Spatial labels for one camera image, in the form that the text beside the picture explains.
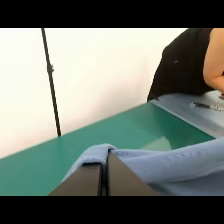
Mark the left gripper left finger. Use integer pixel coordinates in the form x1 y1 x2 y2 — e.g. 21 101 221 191
49 162 103 197

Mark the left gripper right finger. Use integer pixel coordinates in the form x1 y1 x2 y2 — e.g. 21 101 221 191
106 151 161 197

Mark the blue garment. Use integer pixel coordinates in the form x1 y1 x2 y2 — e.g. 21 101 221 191
61 137 224 197

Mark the grey side table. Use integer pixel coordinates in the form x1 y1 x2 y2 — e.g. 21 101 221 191
150 89 224 140

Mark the black stand pole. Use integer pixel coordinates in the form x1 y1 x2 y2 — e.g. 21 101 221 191
40 27 63 138

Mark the person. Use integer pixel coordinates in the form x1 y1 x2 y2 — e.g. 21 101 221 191
146 27 224 103

